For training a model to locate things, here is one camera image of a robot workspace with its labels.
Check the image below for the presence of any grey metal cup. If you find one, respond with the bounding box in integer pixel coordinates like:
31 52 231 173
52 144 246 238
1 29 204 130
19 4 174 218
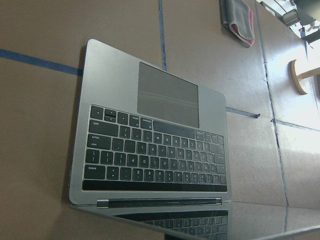
282 9 300 27

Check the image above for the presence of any grey laptop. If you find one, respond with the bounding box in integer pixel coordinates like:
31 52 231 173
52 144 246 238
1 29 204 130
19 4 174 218
69 39 320 240

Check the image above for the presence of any grey and pink cloth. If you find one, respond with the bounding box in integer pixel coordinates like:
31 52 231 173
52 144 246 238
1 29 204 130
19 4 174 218
219 0 255 48

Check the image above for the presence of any wooden mug tree stand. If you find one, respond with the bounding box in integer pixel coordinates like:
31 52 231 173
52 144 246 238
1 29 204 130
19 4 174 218
289 59 320 95

